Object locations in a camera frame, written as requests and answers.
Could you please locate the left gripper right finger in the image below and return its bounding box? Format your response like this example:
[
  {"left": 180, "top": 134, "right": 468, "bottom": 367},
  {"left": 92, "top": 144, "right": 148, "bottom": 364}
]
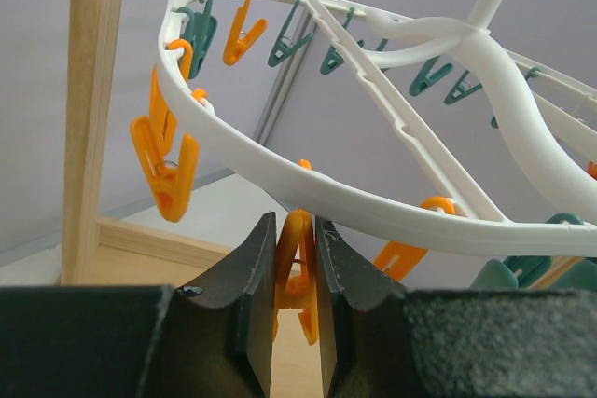
[{"left": 314, "top": 218, "right": 407, "bottom": 397}]

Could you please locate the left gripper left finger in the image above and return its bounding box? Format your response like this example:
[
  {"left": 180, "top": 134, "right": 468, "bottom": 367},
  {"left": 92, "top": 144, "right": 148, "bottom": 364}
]
[{"left": 174, "top": 212, "right": 276, "bottom": 397}]

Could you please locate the orange clothes peg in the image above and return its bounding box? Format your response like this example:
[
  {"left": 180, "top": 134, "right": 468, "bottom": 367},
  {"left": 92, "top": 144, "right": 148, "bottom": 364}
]
[
  {"left": 273, "top": 209, "right": 319, "bottom": 345},
  {"left": 223, "top": 0, "right": 268, "bottom": 66}
]

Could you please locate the wooden hanger stand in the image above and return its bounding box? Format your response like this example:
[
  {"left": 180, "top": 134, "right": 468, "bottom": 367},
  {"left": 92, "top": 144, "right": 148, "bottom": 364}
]
[{"left": 60, "top": 0, "right": 597, "bottom": 398}]

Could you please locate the white round clip hanger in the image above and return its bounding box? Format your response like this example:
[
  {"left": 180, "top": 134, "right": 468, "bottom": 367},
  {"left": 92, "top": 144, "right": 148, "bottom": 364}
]
[{"left": 157, "top": 0, "right": 596, "bottom": 257}]

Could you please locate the teal clothes peg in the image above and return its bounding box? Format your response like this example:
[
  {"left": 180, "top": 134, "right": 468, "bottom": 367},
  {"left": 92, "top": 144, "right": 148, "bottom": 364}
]
[
  {"left": 548, "top": 258, "right": 597, "bottom": 292},
  {"left": 470, "top": 212, "right": 584, "bottom": 290}
]

